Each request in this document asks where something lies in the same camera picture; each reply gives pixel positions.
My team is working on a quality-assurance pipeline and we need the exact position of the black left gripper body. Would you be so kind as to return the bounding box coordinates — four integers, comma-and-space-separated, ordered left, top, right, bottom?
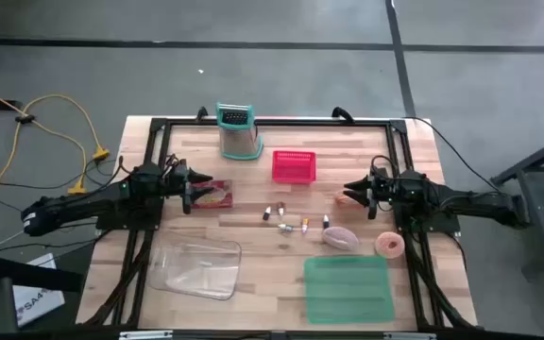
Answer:
161, 158, 194, 216

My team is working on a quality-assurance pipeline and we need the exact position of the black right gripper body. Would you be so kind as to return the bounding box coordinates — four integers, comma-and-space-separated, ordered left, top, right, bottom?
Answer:
367, 160, 400, 221

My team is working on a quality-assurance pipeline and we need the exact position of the red snack packet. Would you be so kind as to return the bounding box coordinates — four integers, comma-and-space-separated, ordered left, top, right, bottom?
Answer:
190, 178, 234, 210

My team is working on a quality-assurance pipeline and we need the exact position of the pale bread roll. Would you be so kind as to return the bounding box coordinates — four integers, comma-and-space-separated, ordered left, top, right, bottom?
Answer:
321, 226, 360, 252

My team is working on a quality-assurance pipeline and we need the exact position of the sugared orange donut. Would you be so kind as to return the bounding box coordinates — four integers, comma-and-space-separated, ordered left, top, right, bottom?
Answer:
374, 230, 406, 260

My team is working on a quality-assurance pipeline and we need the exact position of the teal metal box grater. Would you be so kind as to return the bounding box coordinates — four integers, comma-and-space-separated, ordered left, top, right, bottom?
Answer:
214, 102, 264, 161

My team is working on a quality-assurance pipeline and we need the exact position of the red plastic mesh basket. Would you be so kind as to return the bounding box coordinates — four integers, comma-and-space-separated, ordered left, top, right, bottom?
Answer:
271, 149, 317, 184

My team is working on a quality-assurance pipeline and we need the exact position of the clear plastic bin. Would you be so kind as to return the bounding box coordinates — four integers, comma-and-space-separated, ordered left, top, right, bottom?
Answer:
147, 229, 243, 301

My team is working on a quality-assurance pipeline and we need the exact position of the teal plastic bin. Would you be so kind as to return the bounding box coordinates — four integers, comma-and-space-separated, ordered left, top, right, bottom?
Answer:
302, 255, 396, 326

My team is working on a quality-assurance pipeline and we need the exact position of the grey metal stand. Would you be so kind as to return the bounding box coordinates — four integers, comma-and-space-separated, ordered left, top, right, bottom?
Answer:
490, 129, 544, 280

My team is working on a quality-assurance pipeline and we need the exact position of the white printed box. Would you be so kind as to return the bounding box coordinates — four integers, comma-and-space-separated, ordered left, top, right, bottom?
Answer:
11, 253, 66, 329

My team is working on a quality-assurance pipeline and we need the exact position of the thin black cable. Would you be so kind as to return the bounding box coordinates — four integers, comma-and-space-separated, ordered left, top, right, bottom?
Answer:
403, 115, 501, 195

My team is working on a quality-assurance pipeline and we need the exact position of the black aluminium table frame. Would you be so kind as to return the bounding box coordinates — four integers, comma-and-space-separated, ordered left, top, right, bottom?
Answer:
82, 116, 479, 332

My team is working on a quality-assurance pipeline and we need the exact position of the silver metal bracket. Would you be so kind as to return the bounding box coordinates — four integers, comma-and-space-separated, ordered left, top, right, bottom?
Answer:
382, 331, 438, 340
119, 330, 174, 340

